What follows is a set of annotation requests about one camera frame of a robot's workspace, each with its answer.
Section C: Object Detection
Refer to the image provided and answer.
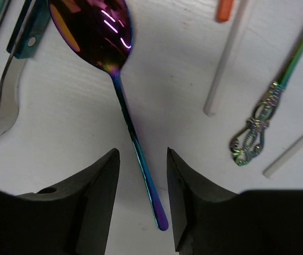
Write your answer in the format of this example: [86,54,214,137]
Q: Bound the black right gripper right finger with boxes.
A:
[167,149,303,254]

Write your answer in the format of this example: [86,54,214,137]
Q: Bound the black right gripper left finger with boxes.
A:
[0,149,120,254]

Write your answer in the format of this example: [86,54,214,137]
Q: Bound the iridescent ornate handle spoon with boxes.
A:
[229,29,303,166]

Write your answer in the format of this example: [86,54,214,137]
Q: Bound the white chopstick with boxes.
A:
[262,134,303,179]
[203,1,256,116]

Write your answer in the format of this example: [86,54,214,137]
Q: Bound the iridescent purple spoon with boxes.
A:
[48,1,169,231]

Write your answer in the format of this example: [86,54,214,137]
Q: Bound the teal handle fork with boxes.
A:
[0,1,50,136]

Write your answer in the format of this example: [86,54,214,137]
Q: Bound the orange chopstick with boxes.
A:
[215,0,234,22]

